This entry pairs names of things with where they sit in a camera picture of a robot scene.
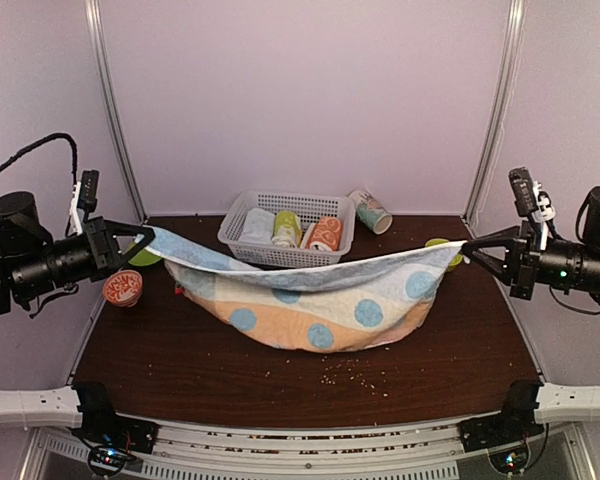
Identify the orange bunny towel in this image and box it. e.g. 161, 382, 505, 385
304, 217, 343, 252

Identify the blue patterned towel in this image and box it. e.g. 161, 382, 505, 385
147, 228, 463, 354

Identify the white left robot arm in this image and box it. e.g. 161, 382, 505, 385
0, 191, 155, 444

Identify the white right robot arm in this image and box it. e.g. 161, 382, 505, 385
461, 179, 600, 442

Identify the green bowl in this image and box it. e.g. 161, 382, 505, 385
425, 238, 464, 272

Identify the green plate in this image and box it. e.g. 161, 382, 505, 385
127, 249, 162, 268

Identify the teal patterned paper cup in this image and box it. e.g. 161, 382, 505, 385
347, 189, 393, 235

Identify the white rolled towel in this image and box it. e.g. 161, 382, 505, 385
239, 208, 276, 245

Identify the white plastic basket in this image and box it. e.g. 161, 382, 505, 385
218, 190, 355, 268

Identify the green rolled towel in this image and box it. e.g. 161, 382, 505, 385
271, 210, 302, 248

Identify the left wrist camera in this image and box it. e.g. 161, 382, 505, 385
65, 169, 100, 237

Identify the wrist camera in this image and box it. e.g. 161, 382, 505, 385
65, 169, 100, 237
508, 167, 556, 251

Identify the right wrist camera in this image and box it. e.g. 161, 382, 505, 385
508, 167, 556, 251

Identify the right aluminium frame post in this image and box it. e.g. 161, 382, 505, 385
463, 0, 527, 229

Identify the aluminium frame post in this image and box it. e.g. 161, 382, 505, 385
84, 0, 148, 223
463, 0, 527, 229

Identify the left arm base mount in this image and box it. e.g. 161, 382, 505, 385
70, 382, 159, 454

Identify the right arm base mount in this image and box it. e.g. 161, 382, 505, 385
458, 380, 545, 453

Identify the front aluminium rail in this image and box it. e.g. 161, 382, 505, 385
19, 414, 596, 480

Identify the left aluminium frame post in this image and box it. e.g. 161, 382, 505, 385
84, 0, 148, 223

